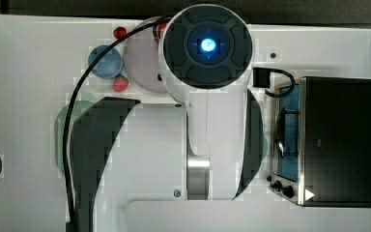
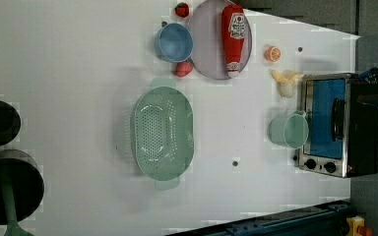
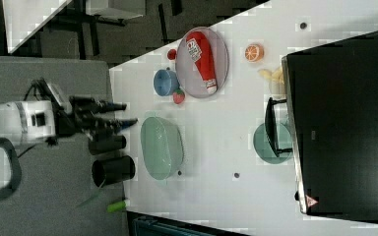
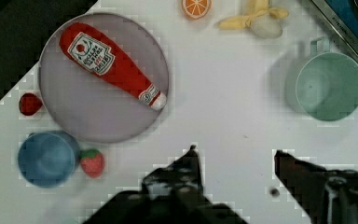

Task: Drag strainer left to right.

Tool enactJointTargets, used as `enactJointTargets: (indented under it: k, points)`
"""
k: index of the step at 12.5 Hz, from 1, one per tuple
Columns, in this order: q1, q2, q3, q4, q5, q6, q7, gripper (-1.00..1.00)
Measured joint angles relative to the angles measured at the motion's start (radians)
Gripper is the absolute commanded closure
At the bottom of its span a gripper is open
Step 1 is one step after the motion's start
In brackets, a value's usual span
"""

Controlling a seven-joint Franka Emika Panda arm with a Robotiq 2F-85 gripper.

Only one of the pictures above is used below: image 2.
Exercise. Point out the green oval plastic strainer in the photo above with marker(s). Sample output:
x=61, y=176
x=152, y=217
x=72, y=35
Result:
x=162, y=133

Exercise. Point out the red toy strawberry lower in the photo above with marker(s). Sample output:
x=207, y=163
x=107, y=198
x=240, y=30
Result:
x=183, y=69

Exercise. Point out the red toy strawberry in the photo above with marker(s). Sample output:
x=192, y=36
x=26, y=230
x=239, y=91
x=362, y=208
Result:
x=183, y=69
x=182, y=10

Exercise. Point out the grey round plate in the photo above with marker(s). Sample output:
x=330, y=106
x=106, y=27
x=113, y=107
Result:
x=208, y=54

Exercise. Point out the blue plastic cup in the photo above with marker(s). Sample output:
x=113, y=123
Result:
x=173, y=43

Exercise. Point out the green plastic mug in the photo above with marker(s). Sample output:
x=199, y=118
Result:
x=289, y=131

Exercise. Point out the red ketchup bottle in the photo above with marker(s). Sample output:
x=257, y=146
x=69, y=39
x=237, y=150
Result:
x=233, y=28

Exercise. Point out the orange half toy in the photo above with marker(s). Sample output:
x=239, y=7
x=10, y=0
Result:
x=273, y=54

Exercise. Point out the yellow white garlic toy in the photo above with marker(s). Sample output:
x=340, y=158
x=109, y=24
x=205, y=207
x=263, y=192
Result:
x=286, y=81

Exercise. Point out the red toy strawberry upper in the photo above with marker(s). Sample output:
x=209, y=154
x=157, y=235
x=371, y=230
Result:
x=182, y=10

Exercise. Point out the silver black toaster oven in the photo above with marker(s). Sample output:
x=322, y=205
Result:
x=343, y=126

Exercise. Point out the large black cylinder container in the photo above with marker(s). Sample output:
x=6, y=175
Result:
x=21, y=184

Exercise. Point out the yellow red button box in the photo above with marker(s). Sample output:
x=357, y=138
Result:
x=357, y=227

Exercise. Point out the green plastic spatula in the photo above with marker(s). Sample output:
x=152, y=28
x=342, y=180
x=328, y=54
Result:
x=13, y=226

